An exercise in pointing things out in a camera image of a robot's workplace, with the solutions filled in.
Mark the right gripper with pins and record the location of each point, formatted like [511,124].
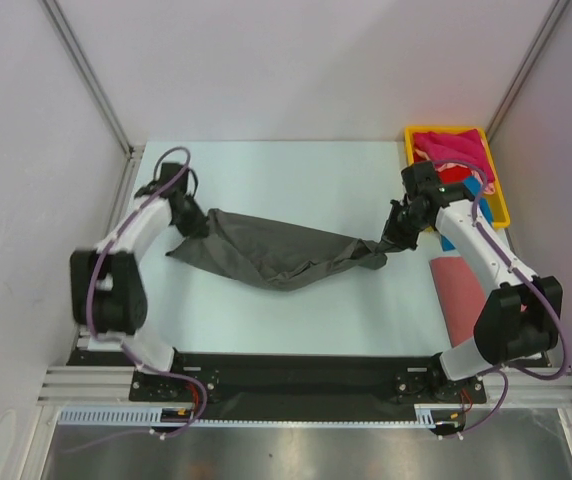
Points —
[392,238]

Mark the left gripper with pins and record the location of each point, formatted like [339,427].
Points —
[199,228]

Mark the dark grey t-shirt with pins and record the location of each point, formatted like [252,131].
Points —
[273,255]

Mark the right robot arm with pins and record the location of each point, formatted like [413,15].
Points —
[521,314]

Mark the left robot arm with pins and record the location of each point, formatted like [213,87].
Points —
[107,289]

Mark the folded dusty red t-shirt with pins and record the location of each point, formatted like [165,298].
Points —
[460,295]

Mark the yellow plastic bin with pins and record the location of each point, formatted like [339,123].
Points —
[496,202]

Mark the magenta pink t-shirt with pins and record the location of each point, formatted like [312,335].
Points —
[467,146]

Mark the left aluminium frame post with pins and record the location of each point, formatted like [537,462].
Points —
[82,65]

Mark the aluminium frame post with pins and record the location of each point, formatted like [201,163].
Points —
[544,34]
[82,65]

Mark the white slotted cable duct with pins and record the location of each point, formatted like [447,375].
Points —
[160,419]

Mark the right aluminium frame post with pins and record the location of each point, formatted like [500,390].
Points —
[544,34]

